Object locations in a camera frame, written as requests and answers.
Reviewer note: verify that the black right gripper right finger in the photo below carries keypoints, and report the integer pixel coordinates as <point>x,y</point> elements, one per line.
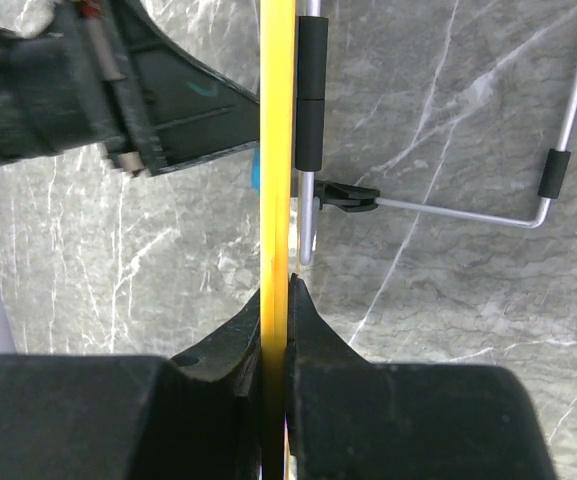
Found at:
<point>349,418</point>

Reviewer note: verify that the blue whiteboard eraser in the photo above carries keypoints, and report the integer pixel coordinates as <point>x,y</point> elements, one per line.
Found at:
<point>255,174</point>

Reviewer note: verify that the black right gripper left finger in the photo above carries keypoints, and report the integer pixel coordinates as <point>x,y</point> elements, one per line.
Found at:
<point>192,416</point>

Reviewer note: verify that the yellow framed whiteboard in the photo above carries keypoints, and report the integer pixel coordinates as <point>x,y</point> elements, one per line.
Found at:
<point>277,63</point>

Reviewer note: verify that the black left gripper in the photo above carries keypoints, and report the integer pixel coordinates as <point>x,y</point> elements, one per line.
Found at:
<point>178,111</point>

